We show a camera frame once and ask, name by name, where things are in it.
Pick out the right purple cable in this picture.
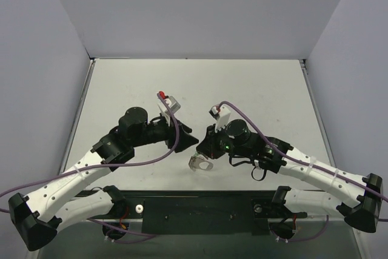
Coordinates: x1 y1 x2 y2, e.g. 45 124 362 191
216 100 388 202

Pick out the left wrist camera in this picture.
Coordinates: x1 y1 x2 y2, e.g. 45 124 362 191
158 91 181 126

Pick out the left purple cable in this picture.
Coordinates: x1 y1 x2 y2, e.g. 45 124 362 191
0 93 181 213

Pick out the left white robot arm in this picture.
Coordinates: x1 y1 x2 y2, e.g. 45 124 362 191
8 107 199 251

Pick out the aluminium table frame rail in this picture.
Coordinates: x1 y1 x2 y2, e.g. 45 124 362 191
24 58 96 259

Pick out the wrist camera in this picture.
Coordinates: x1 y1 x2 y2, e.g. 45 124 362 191
209 104 231 133
158 91 181 126

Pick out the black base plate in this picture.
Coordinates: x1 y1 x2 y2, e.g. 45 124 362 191
122 190 307 235

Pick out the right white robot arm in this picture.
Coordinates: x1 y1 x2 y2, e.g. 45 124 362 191
196 119 383 233

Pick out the purple cable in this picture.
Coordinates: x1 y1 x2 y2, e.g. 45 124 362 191
0 93 181 213
216 100 388 202

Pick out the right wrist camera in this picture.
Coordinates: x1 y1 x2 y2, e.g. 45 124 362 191
209 104 231 133

